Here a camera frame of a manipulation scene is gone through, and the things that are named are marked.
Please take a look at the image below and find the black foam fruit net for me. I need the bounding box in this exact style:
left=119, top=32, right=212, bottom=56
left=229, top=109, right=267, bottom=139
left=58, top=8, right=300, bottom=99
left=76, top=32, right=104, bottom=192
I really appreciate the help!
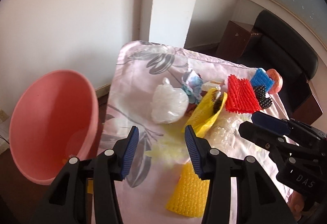
left=253, top=85, right=273, bottom=109

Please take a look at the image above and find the clear bubble wrap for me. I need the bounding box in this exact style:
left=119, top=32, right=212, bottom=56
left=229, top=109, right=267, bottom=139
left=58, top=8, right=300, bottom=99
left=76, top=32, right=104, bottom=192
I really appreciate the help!
left=205, top=111, right=252, bottom=152

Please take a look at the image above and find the red foam fruit net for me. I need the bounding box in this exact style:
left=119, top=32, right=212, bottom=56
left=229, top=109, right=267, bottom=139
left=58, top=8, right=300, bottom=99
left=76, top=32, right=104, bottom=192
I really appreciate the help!
left=225, top=75, right=262, bottom=114

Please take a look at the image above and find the blue foam fruit net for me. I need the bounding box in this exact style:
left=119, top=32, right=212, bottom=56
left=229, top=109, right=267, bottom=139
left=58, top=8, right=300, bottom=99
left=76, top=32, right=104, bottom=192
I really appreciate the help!
left=250, top=68, right=274, bottom=92

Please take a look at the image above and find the yellow foam fruit net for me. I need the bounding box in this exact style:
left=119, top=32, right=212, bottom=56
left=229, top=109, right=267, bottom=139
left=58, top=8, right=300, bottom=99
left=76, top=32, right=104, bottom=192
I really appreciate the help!
left=166, top=162, right=209, bottom=217

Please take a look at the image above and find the yellow plastic bag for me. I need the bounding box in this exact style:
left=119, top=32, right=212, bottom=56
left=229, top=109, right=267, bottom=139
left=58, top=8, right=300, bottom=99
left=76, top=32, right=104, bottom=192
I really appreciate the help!
left=182, top=88, right=228, bottom=138

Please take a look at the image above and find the floral red paper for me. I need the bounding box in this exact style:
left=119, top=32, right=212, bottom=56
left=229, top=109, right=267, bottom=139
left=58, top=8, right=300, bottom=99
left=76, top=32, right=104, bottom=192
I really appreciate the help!
left=181, top=69, right=203, bottom=105

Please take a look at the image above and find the white plastic bag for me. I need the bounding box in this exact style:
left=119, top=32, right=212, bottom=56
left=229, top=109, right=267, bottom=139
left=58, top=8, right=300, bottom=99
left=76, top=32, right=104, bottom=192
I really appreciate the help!
left=151, top=77, right=189, bottom=124

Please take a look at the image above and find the person's right hand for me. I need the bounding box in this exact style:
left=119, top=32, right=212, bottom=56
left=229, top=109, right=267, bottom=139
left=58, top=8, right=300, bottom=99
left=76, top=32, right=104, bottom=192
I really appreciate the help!
left=288, top=191, right=304, bottom=221

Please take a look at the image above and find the black leather chair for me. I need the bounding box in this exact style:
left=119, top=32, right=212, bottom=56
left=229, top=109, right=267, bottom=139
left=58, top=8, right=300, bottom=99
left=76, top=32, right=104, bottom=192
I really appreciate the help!
left=237, top=10, right=323, bottom=124

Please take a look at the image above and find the pink plastic basin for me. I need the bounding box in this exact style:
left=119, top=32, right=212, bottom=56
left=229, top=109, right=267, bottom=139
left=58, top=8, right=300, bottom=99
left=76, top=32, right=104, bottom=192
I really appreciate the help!
left=9, top=70, right=102, bottom=185

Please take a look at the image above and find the dark wooden cabinet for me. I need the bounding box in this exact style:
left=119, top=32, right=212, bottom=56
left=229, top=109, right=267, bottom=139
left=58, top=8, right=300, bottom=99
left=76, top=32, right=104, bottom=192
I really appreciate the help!
left=215, top=20, right=262, bottom=62

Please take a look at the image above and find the pink floral tablecloth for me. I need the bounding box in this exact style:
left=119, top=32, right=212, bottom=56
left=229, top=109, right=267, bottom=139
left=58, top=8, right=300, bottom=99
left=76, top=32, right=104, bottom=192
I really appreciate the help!
left=99, top=41, right=255, bottom=223

